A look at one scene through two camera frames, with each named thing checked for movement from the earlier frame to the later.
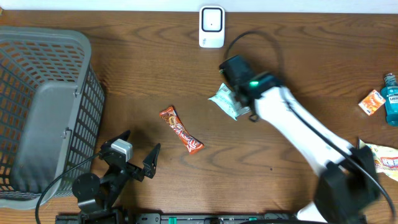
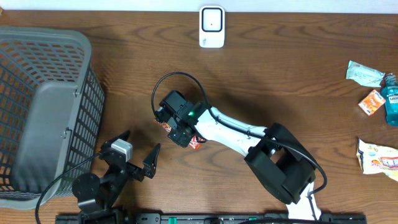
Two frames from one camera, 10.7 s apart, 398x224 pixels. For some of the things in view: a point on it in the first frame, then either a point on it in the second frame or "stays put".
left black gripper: [149, 167] stays put
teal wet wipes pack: [226, 98] -> [363, 75]
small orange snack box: [372, 102] stays put
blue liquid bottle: [390, 96] stays put
